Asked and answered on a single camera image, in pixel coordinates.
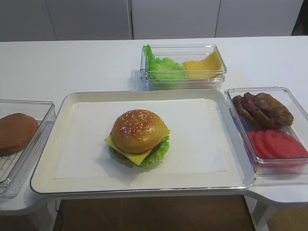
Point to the sesame bun top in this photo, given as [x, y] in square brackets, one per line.
[148, 139]

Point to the green lettuce under burger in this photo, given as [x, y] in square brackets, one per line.
[132, 129]

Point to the yellow cheese slice on burger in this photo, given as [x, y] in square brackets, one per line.
[138, 159]

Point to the green lettuce in bin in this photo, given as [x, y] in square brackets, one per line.
[162, 69]

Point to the clear bin lettuce and cheese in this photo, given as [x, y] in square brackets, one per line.
[180, 54]

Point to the yellow cheese slices in bin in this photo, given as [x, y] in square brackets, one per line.
[209, 67]

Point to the white metal serving tray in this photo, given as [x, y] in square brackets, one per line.
[206, 150]

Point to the back brown patty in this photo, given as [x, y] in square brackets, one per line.
[238, 103]

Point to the middle brown patty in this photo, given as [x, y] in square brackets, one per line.
[254, 111]

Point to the back red tomato slice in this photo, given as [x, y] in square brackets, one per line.
[251, 134]

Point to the red tomato slice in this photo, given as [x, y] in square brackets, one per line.
[283, 145]
[251, 134]
[259, 145]

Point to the middle red tomato slice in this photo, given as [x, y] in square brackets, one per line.
[259, 145]

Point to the clear bin patties and tomato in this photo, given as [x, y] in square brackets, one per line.
[298, 130]

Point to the front brown patty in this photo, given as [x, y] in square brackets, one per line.
[274, 109]

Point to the front red tomato slice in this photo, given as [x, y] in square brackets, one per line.
[283, 145]

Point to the clear bin with buns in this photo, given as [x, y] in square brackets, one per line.
[15, 167]

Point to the plain orange bun bottom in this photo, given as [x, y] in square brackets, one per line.
[16, 131]

